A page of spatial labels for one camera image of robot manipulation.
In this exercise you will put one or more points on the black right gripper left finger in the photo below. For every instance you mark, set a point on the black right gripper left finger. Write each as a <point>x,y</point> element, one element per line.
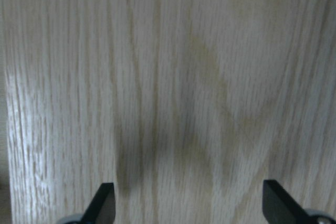
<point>101,209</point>

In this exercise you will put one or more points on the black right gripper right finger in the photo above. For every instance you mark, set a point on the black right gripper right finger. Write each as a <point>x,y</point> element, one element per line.
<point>278,206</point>

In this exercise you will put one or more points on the wooden drawer cabinet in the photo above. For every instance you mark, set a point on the wooden drawer cabinet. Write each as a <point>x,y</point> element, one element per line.
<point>186,105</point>

